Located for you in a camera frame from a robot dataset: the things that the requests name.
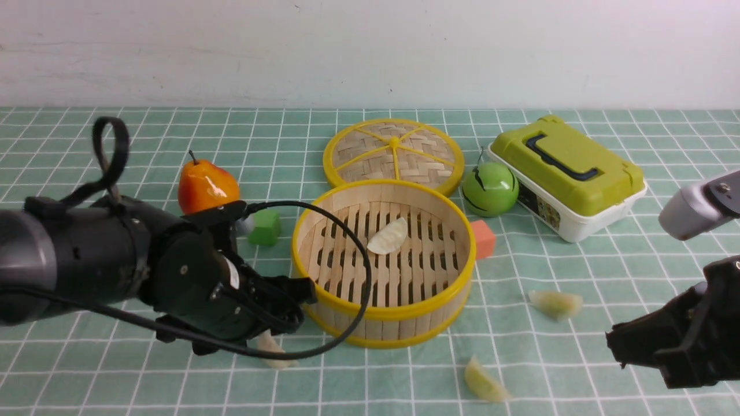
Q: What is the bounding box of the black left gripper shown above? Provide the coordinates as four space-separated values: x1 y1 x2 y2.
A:
156 254 317 343

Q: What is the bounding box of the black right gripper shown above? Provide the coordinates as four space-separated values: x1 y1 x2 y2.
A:
606 256 739 389

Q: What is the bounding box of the white pleated dumpling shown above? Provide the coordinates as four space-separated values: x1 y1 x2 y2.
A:
256 330 298 370

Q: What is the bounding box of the green tinted dumpling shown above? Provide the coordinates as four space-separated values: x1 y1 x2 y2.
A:
527 290 583 321

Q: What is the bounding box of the yellowish green dumpling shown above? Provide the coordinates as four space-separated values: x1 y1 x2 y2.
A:
464 355 513 403

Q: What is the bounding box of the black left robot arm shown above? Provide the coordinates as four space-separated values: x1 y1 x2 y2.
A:
1 197 334 361

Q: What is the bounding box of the bamboo steamer tray yellow rim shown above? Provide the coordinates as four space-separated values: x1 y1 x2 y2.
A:
293 180 476 348

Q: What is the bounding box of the bamboo steamer lid yellow rim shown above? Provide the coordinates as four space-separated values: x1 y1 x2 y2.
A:
323 118 465 196

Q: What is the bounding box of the green wooden cube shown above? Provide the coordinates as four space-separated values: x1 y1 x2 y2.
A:
246 209 281 247

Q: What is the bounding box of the orange red toy pear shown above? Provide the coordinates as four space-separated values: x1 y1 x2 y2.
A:
177 150 241 217

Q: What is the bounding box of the green checkered tablecloth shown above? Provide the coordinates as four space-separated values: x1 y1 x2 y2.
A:
1 106 738 415

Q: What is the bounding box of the green lid white box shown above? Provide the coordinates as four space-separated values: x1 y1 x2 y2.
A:
487 115 647 243

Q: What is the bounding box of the orange wooden block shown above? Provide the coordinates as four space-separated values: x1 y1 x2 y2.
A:
471 220 497 260

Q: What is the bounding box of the green toy apple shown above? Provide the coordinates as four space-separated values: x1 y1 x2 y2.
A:
461 148 520 218

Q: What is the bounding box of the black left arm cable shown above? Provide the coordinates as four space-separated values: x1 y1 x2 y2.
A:
0 200 373 361

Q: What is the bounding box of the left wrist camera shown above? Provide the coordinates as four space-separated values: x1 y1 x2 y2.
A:
182 200 256 236

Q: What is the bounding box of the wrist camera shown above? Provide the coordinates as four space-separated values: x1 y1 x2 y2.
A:
658 181 738 240
182 200 256 236

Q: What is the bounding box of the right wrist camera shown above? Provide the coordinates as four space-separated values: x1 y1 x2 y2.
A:
658 181 738 240

